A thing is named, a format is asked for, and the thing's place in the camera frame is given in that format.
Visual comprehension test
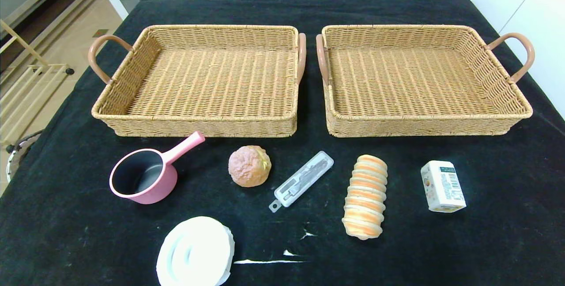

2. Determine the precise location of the light wooden slatted rack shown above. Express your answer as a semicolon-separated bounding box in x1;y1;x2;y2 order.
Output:
0;19;75;145

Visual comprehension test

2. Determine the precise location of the clear plastic knife case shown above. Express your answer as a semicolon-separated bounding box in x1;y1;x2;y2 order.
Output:
268;151;335;213

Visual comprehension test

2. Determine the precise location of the grey metal shelf unit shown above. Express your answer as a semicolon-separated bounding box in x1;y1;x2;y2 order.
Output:
0;0;104;72

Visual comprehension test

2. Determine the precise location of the pink saucepan with handle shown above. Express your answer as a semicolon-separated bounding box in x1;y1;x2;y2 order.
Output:
109;131;206;205

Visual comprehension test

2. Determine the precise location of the orange striped bread roll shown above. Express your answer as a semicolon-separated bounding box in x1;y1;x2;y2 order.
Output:
342;154;389;241

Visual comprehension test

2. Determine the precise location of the small white drink carton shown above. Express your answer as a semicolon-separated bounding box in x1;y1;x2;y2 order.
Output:
420;160;467;213

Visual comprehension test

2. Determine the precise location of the white round lid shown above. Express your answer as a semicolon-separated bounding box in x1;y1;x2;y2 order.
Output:
156;216;235;286

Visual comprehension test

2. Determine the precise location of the rectangular wicker basket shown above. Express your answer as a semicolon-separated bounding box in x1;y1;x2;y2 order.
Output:
87;24;307;138
316;24;535;138

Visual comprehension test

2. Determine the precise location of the black cable on floor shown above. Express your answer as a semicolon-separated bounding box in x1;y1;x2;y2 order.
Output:
5;130;43;184

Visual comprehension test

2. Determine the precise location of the round pinkish cream puff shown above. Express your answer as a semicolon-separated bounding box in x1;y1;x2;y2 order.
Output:
228;145;272;188

